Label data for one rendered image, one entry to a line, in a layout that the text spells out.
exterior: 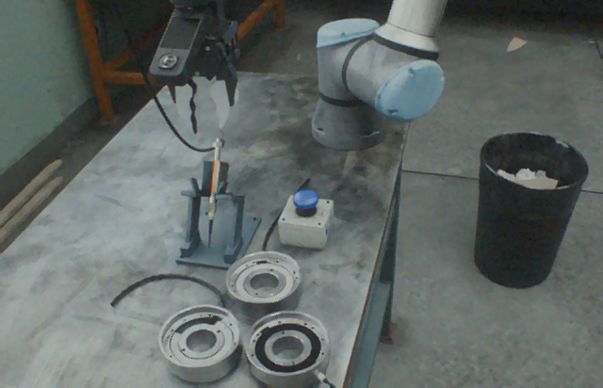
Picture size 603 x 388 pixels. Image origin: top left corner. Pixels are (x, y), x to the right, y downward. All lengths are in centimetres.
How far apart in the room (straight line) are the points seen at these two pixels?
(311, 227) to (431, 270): 122
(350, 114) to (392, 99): 18
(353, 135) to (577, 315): 114
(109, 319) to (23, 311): 14
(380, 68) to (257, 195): 30
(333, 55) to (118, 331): 60
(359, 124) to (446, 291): 99
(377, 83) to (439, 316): 109
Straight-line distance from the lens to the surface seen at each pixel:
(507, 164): 208
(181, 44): 77
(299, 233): 92
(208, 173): 90
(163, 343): 79
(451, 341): 188
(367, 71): 103
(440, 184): 251
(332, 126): 116
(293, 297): 81
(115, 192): 113
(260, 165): 114
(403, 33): 100
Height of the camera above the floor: 141
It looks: 36 degrees down
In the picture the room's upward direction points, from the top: 3 degrees counter-clockwise
